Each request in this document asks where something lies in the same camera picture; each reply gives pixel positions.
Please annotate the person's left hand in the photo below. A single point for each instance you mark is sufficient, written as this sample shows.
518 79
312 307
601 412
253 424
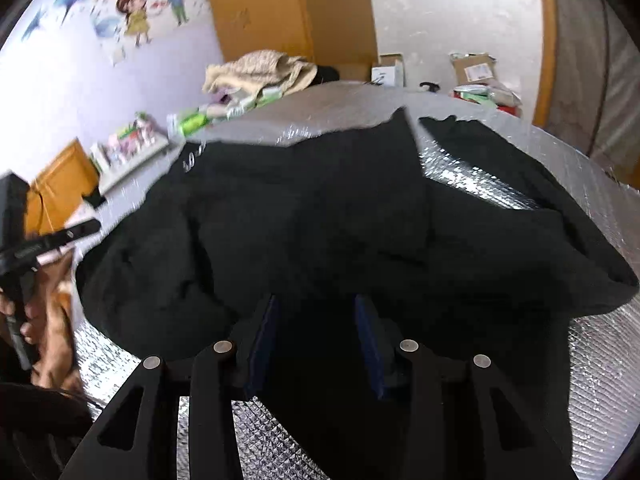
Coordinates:
34 317

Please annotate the silver foil mat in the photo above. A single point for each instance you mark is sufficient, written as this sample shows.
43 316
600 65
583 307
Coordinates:
480 180

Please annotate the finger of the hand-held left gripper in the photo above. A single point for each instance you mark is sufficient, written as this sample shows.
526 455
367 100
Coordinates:
75 230

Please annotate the black garment with white print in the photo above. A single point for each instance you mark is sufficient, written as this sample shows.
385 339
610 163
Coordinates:
320 210

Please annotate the wooden door frame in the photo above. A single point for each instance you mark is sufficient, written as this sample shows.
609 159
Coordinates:
545 35

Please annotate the brown cardboard box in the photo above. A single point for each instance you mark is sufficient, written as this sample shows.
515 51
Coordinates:
475 70

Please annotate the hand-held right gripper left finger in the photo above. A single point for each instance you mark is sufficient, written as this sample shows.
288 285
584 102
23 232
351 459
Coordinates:
262 345

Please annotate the white cardboard box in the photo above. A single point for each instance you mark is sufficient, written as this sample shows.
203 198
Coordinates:
387 72

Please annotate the wooden wardrobe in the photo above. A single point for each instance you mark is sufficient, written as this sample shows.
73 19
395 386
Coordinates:
260 5

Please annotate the plastic door curtain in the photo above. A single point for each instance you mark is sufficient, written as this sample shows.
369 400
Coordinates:
590 85

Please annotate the white shelf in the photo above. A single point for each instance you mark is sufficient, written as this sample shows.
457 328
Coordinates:
132 165

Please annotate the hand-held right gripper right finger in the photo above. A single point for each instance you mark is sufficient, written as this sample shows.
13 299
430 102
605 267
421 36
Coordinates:
370 345

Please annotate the beige crumpled blanket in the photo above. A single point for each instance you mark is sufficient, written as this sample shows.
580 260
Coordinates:
255 72

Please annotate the heap of mixed packets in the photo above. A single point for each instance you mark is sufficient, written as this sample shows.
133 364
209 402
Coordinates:
487 100

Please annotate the pile of green packets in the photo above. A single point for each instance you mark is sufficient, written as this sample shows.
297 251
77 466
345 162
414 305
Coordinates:
195 120

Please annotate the black bag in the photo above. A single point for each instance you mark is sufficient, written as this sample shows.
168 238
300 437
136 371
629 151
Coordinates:
327 75

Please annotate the row of pastel boxes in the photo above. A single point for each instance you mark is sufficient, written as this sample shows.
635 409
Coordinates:
130 142

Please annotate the cartoon children wall sticker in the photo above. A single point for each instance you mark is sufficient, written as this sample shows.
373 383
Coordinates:
137 15

